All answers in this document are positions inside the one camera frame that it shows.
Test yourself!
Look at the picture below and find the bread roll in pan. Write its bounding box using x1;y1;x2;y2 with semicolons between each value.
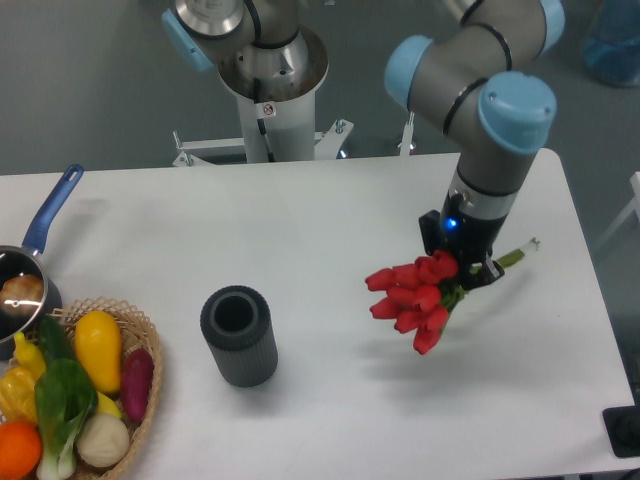
1;274;44;317

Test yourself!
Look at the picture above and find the yellow bell pepper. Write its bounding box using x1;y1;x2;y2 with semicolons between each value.
1;332;46;425

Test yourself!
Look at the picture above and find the dark green cucumber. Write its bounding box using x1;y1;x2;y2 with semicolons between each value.
38;316;76;366

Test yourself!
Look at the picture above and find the yellow lemon piece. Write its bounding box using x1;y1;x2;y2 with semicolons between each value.
95;392;122;419

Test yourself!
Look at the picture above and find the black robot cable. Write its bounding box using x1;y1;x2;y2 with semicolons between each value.
251;77;276;163

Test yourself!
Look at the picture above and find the red tulip bouquet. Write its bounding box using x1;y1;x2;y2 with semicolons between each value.
364;237;543;356

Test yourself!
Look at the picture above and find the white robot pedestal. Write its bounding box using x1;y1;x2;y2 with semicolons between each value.
172;27;419;168

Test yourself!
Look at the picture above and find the purple sweet potato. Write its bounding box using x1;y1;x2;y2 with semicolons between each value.
120;348;154;423

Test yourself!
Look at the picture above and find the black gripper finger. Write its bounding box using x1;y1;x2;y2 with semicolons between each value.
418;211;442;255
463;258;504;291

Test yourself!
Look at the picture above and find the blue handled saucepan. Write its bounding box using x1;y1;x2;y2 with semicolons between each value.
1;164;84;361

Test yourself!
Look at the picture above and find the dark grey ribbed vase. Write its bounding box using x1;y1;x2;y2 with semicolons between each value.
200;285;279;388

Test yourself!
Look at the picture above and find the blue translucent water bottle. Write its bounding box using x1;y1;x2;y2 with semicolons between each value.
581;0;639;88

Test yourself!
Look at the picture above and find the orange fruit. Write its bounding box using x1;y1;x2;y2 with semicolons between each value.
1;421;42;479

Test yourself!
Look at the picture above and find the yellow squash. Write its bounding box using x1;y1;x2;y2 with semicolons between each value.
74;310;122;396

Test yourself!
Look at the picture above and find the green bok choy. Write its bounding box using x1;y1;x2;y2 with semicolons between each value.
35;358;97;479

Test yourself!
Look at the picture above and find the black device at edge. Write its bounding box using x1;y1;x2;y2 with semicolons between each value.
602;406;639;458

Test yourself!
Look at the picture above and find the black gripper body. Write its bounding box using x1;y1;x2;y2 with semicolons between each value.
435;190;511;265

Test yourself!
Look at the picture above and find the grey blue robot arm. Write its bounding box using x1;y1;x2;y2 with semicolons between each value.
162;1;565;289

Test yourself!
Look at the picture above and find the woven wicker basket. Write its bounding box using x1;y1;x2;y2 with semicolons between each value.
0;296;165;480

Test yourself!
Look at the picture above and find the beige garlic bulb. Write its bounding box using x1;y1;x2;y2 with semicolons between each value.
76;413;130;468

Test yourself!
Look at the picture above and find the white furniture leg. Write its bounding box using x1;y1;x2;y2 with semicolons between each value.
594;171;640;249

